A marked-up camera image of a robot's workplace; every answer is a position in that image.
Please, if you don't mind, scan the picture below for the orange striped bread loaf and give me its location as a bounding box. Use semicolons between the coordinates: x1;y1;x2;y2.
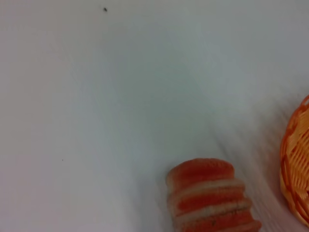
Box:
165;158;263;232

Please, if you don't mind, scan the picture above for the orange woven plastic basket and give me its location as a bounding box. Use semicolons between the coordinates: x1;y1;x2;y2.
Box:
279;94;309;228

